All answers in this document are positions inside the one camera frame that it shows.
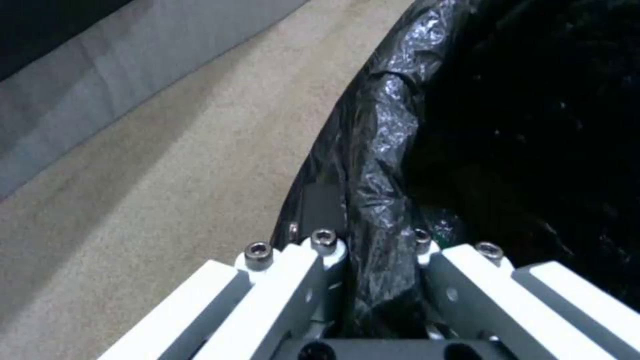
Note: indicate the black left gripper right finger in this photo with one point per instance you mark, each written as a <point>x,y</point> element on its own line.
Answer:
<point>480,292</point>

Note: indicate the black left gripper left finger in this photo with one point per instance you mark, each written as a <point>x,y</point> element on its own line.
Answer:
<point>280,292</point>

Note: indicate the trash bin with black bag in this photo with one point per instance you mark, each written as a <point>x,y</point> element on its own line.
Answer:
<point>500,112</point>

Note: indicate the grey upholstered furniture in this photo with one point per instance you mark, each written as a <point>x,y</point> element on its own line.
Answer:
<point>100,75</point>

